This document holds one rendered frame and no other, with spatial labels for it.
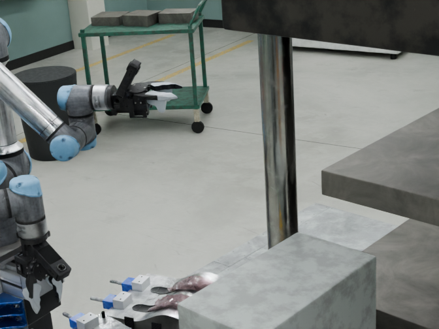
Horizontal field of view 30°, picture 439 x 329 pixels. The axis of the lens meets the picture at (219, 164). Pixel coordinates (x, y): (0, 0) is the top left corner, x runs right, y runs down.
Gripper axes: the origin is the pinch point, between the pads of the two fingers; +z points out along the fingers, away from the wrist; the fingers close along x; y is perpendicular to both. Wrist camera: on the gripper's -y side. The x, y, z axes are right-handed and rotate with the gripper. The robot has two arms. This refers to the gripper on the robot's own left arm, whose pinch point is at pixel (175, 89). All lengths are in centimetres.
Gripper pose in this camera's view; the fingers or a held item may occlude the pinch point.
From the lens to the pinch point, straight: 236.7
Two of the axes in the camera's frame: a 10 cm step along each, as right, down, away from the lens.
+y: 0.9, 8.7, 4.8
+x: -1.6, 4.9, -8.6
